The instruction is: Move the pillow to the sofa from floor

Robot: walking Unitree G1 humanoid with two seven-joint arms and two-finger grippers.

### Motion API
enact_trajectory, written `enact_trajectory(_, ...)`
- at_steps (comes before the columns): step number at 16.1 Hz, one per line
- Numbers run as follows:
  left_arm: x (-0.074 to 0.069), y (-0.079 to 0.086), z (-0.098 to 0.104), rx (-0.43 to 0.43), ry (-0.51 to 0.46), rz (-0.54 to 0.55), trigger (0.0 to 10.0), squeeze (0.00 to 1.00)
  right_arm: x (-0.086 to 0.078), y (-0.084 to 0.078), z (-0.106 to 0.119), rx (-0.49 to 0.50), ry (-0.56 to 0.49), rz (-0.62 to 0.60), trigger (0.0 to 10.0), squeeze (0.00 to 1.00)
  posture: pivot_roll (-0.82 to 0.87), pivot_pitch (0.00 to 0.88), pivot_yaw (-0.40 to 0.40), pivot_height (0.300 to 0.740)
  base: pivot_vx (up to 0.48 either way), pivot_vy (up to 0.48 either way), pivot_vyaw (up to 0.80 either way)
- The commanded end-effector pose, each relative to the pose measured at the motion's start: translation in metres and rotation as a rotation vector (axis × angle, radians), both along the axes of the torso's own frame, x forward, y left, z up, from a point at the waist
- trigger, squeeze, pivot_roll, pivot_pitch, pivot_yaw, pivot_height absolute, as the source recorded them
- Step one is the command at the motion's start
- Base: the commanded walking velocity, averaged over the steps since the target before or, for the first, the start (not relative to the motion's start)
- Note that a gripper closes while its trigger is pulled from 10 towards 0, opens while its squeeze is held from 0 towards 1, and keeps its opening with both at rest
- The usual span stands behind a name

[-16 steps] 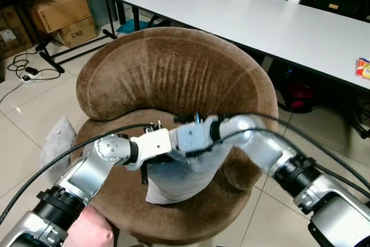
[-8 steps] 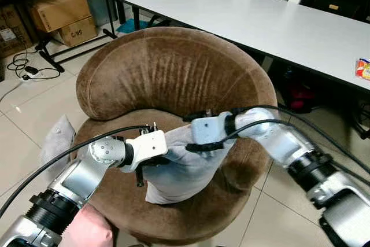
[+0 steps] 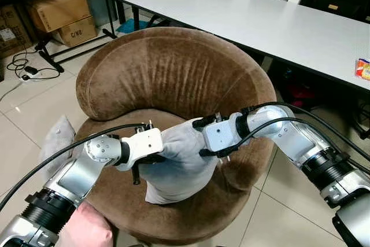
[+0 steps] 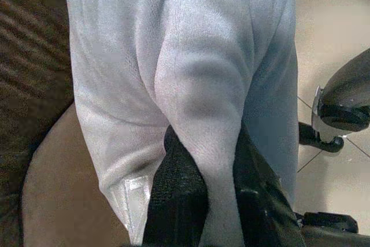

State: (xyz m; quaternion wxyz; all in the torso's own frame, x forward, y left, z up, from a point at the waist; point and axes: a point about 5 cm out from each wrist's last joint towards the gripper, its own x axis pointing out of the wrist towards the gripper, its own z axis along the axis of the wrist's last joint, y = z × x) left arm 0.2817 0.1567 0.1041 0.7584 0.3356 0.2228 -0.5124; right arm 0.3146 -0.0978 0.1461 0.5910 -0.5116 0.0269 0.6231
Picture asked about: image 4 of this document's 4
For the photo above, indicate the dark brown ribbed sofa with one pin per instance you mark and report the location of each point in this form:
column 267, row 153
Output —
column 31, row 41

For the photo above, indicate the light grey pillow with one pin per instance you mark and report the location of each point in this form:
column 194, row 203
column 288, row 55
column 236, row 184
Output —
column 179, row 56

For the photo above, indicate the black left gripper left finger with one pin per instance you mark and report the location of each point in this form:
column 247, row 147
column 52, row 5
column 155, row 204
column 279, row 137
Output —
column 176, row 200

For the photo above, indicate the black office chair base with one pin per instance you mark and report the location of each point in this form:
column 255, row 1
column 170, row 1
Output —
column 347, row 85

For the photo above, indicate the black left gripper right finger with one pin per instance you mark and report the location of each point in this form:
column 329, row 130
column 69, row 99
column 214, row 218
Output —
column 260, row 206

